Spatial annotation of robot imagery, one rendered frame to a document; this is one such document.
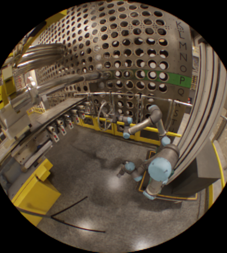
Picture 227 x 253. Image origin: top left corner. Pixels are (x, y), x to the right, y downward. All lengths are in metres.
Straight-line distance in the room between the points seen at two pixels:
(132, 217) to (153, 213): 0.29
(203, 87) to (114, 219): 1.70
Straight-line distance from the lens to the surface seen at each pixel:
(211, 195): 2.08
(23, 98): 1.10
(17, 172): 1.67
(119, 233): 1.48
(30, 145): 1.47
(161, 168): 0.42
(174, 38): 2.45
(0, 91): 1.31
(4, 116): 1.39
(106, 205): 1.44
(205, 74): 0.81
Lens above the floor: 1.42
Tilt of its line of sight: 36 degrees down
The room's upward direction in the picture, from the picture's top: 6 degrees counter-clockwise
